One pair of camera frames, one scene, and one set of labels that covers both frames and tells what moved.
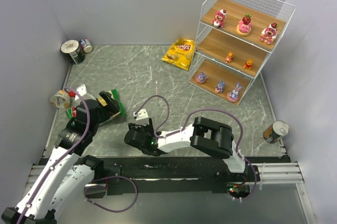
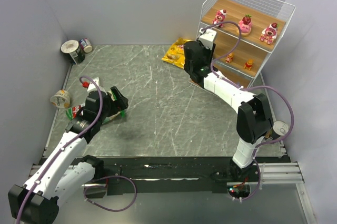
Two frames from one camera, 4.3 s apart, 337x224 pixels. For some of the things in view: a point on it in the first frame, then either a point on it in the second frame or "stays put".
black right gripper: [132, 135] -> [189, 67]
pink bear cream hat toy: [219, 17] stays put
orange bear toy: [228, 59] stays put
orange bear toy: [248, 64] stays put
